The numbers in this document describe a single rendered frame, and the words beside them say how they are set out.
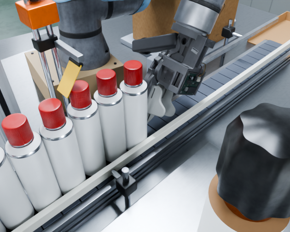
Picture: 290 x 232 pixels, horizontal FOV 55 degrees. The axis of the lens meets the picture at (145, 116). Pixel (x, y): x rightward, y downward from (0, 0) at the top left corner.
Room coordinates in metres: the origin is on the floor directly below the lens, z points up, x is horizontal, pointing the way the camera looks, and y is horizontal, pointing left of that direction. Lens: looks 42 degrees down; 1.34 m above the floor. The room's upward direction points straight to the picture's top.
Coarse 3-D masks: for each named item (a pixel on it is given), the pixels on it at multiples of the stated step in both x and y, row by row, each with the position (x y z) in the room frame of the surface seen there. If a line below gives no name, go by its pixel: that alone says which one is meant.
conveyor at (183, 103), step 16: (256, 48) 0.85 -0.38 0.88; (272, 48) 0.85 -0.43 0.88; (288, 48) 0.85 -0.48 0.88; (240, 64) 0.75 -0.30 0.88; (208, 80) 0.67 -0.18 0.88; (224, 80) 0.67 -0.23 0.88; (192, 96) 0.59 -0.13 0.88; (224, 96) 0.59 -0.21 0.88; (176, 112) 0.53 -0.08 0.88; (160, 128) 0.47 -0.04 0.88; (176, 128) 0.47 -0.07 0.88; (160, 144) 0.42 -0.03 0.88; (112, 176) 0.34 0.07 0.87; (48, 224) 0.23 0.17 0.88
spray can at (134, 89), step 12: (132, 60) 0.43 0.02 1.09; (132, 72) 0.40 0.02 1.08; (120, 84) 0.42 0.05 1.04; (132, 84) 0.40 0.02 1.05; (144, 84) 0.41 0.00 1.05; (132, 96) 0.39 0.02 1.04; (144, 96) 0.40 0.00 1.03; (132, 108) 0.39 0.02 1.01; (144, 108) 0.40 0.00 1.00; (132, 120) 0.39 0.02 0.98; (144, 120) 0.40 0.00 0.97; (132, 132) 0.39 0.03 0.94; (144, 132) 0.40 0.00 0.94; (132, 144) 0.39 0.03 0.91
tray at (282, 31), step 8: (280, 16) 1.16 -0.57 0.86; (288, 16) 1.19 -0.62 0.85; (280, 24) 1.14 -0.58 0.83; (288, 24) 1.14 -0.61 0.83; (264, 32) 1.07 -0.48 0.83; (272, 32) 1.07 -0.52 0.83; (280, 32) 1.07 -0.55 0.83; (288, 32) 1.07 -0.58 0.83; (248, 40) 0.99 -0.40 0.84; (256, 40) 1.00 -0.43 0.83; (272, 40) 1.00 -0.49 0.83; (280, 40) 1.00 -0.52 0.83; (288, 40) 1.00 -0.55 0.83
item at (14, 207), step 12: (0, 156) 0.25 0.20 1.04; (0, 168) 0.24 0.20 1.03; (12, 168) 0.26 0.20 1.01; (0, 180) 0.23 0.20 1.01; (12, 180) 0.24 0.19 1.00; (0, 192) 0.22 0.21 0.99; (12, 192) 0.23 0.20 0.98; (24, 192) 0.25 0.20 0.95; (0, 204) 0.22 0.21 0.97; (12, 204) 0.23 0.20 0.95; (24, 204) 0.24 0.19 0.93; (0, 216) 0.22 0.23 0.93; (12, 216) 0.22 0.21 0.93; (24, 216) 0.23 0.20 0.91; (12, 228) 0.22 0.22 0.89
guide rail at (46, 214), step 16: (256, 64) 0.69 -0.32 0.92; (240, 80) 0.63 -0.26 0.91; (208, 96) 0.55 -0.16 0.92; (192, 112) 0.49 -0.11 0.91; (144, 144) 0.39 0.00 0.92; (128, 160) 0.35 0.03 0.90; (96, 176) 0.31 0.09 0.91; (80, 192) 0.28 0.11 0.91; (48, 208) 0.24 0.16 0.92; (64, 208) 0.25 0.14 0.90; (32, 224) 0.22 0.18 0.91
